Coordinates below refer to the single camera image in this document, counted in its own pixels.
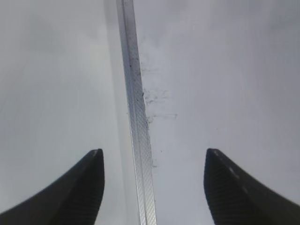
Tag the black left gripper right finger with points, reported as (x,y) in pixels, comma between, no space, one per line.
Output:
(236,198)

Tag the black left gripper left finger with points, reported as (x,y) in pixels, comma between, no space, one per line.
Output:
(73,199)

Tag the white magnetic whiteboard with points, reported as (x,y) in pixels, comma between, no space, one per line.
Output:
(202,74)

